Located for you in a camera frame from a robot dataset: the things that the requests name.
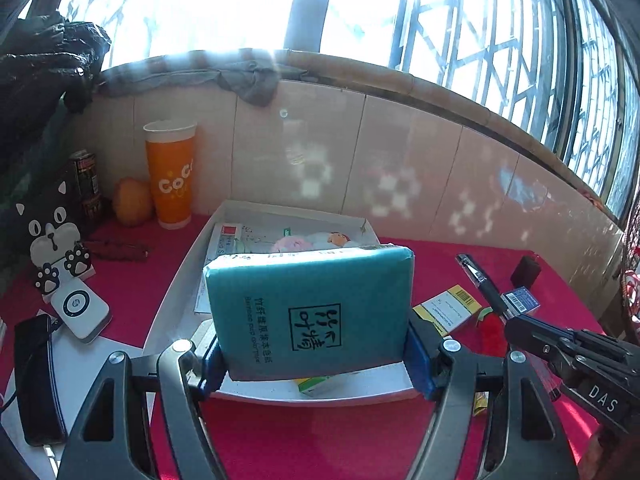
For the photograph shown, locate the blue medicine box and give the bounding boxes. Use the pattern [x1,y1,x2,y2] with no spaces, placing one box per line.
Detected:
[500,286,542,317]

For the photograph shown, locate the red tablecloth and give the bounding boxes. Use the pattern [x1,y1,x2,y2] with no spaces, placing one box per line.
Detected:
[0,210,626,480]

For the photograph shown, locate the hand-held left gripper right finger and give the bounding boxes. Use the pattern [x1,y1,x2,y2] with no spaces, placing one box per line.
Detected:
[405,317,581,480]

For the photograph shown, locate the dark green cloth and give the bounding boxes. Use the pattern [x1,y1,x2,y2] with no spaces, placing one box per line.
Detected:
[0,105,76,221]

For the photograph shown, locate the black plastic bag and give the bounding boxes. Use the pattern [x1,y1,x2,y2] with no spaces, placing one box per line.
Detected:
[0,12,112,116]

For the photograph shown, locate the eyeglasses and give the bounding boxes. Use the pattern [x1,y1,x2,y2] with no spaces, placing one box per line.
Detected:
[82,239,151,262]

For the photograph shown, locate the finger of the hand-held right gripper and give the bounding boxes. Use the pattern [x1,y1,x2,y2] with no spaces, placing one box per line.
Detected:
[504,315,637,362]
[506,336,587,387]

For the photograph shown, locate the yellow green snack packet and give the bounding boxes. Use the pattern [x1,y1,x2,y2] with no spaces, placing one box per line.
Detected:
[292,372,351,398]

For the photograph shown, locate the black drink can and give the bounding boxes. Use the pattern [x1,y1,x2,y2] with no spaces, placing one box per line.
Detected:
[69,150,103,221]

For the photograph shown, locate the white cardboard box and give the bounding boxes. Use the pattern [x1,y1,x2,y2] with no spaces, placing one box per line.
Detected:
[142,200,426,406]

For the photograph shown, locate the grey cloth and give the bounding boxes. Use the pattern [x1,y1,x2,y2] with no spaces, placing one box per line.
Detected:
[97,52,321,107]

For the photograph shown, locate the yellow white medicine box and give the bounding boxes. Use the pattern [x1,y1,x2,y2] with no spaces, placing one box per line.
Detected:
[412,284,483,337]

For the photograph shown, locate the silver sealant box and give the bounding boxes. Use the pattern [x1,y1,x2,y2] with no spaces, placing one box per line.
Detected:
[207,221,251,261]

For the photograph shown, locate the black pen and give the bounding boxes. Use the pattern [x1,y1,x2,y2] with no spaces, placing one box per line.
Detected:
[455,253,511,318]

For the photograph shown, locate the apple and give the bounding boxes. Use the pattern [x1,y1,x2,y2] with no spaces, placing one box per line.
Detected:
[111,178,153,225]

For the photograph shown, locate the white portable wifi router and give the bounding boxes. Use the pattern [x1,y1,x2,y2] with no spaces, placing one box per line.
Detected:
[51,279,113,344]

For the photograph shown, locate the black power adapter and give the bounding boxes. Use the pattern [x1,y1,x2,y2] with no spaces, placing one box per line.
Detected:
[12,312,68,447]

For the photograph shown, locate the teal tissue pack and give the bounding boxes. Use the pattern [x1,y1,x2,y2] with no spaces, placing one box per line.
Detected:
[202,244,416,382]

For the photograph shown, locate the black cat phone stand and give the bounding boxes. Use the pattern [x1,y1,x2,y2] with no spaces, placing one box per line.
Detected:
[15,180,96,296]

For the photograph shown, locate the window frame with grille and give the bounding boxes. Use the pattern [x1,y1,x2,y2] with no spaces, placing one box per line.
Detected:
[320,0,640,221]

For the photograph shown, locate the white plush toy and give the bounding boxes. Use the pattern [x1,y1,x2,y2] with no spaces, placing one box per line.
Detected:
[270,230,351,253]

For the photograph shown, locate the small black box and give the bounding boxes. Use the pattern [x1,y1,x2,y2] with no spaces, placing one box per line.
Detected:
[511,255,543,288]

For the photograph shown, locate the orange paper cup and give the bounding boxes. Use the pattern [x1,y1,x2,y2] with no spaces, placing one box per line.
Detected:
[143,121,197,232]

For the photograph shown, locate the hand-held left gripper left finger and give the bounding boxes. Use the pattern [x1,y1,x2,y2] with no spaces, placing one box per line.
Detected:
[57,339,236,480]

